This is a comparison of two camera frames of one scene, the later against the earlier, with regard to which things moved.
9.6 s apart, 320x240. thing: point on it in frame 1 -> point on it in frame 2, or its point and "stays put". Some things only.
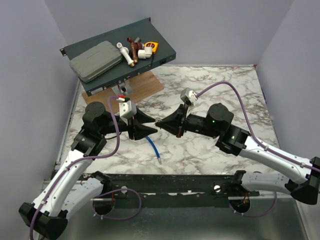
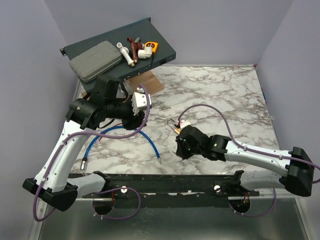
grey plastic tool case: x=94 y=61 stays put
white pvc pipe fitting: x=125 y=51 stays put
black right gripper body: x=186 y=121 -> x=186 y=151
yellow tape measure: x=153 y=45 stays put
